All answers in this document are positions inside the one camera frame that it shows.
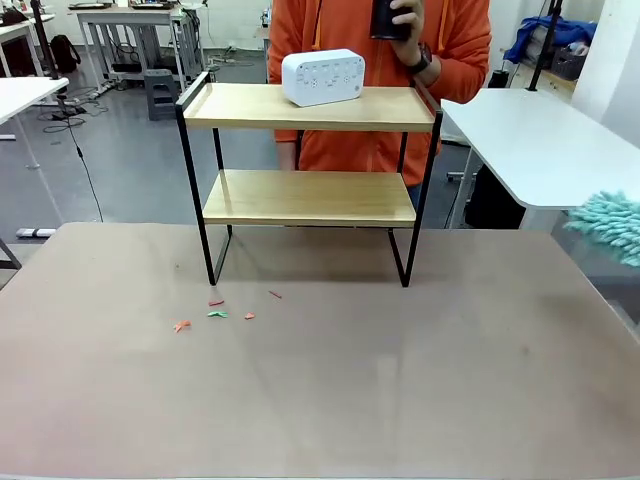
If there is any grey plastic step stool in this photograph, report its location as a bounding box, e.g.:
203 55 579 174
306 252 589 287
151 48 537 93
144 68 183 122

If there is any dark wristwatch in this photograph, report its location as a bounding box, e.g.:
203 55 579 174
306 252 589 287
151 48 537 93
408 41 434 76

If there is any black backpack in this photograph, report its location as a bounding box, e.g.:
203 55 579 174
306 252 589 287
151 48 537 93
48 34 82 74

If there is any black floor cable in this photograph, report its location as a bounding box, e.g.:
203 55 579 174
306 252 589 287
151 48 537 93
42 92 105 224

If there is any dark plastic crate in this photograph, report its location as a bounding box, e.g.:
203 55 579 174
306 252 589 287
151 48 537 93
549 44 590 74

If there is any wood-top grey-legged desk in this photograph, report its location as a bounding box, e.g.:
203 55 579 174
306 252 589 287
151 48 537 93
68 1 194 96

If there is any orange jacket person torso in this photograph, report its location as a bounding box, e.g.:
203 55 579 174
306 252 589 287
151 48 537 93
267 0 494 189

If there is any white rounded-corner table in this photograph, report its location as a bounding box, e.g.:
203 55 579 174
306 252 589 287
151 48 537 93
0 77 70 171

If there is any black cup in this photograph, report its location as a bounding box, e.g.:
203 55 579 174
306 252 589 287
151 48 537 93
368 0 414 42

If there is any black stand pole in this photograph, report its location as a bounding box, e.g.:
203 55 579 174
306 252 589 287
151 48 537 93
28 0 70 82
527 0 562 92

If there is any white desk with white frame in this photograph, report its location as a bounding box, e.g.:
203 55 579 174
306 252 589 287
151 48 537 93
439 87 640 231

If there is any person's left hand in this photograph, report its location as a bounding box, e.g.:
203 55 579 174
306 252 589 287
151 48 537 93
389 0 432 69

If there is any two-tier wooden black-framed shelf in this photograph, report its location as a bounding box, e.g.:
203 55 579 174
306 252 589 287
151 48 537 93
174 69 445 290

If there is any white rounded box device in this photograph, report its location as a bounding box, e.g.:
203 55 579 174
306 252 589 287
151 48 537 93
281 48 366 108

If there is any teal chenille duster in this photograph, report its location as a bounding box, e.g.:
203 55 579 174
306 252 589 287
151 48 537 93
563 189 640 269

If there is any black bag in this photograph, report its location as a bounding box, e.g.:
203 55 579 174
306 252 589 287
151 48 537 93
464 163 527 230

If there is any blue cloth pile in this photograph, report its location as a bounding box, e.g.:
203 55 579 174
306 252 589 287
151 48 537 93
502 14 599 64

